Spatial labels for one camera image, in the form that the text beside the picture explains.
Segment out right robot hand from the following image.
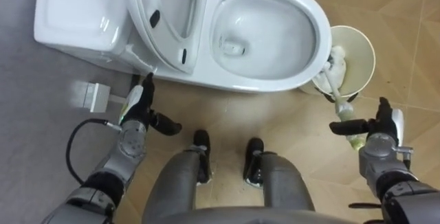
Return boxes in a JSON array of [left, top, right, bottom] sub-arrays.
[[329, 96, 405, 146]]

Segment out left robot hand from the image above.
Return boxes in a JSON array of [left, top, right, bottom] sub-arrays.
[[118, 71, 183, 137]]

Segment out white toilet brush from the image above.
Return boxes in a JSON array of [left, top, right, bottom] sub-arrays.
[[312, 45, 366, 151]]

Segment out cream toilet brush holder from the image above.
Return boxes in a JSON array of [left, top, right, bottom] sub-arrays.
[[298, 25, 377, 100]]

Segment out open white toilet lid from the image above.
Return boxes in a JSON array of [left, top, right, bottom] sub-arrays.
[[120, 0, 211, 75]]

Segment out robot legs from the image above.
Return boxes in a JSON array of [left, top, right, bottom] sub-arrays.
[[142, 129, 316, 224]]

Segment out white toilet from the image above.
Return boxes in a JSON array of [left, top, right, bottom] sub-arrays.
[[33, 0, 333, 93]]

